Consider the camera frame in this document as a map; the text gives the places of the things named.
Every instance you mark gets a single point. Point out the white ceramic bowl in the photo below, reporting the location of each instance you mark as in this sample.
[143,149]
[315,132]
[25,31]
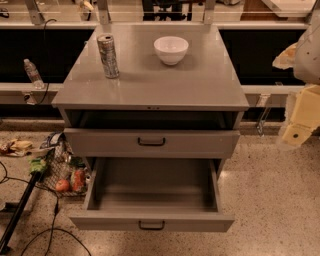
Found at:
[171,49]

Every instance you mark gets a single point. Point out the black metal pole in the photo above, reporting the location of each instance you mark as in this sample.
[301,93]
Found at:
[17,213]

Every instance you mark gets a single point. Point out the grey drawer cabinet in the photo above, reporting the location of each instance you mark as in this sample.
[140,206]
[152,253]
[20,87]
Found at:
[200,93]

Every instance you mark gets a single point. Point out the red apple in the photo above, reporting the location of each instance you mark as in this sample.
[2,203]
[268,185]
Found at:
[62,185]

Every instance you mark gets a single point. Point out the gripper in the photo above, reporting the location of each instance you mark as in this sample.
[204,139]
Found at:
[308,58]

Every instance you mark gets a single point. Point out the clear plastic water bottle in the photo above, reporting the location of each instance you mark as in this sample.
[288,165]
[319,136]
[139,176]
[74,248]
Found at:
[33,74]

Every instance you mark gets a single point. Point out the metal rail bracket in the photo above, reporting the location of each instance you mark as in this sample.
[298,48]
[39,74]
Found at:
[265,110]

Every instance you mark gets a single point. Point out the green snack packet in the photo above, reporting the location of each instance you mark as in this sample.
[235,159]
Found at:
[37,165]

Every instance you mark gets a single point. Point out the crumpled yellow snack bag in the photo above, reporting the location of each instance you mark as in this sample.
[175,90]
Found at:
[15,148]

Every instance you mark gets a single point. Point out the grey drawer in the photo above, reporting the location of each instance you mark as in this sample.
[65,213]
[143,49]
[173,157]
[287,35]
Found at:
[152,143]
[144,194]

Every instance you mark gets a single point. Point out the wire basket with snacks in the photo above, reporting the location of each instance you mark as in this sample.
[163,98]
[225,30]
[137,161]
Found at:
[63,164]

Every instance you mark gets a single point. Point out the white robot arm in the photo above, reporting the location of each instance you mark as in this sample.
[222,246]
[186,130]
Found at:
[303,56]

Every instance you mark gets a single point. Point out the silver drink can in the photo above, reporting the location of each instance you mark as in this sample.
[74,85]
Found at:
[106,46]

